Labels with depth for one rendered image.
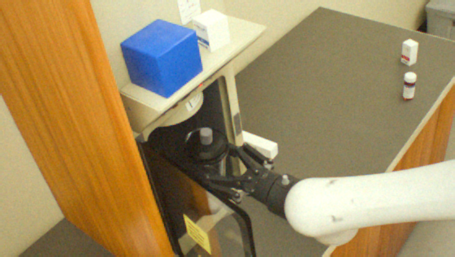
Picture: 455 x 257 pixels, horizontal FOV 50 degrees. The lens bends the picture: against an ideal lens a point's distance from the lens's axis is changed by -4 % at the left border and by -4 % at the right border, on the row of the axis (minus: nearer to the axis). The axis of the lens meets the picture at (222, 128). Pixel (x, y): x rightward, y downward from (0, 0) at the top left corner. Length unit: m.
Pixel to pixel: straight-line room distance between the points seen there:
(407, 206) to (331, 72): 1.10
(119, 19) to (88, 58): 0.15
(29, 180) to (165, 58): 0.74
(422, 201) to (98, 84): 0.55
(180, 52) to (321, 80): 1.04
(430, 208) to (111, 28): 0.62
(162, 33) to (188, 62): 0.07
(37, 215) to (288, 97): 0.92
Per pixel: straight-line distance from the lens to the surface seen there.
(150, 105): 0.91
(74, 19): 0.77
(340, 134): 1.64
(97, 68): 0.80
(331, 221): 0.90
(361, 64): 1.95
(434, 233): 2.61
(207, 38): 0.99
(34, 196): 1.53
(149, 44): 0.90
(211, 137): 1.17
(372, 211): 0.88
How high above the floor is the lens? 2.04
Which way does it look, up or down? 40 degrees down
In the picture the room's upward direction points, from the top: 10 degrees counter-clockwise
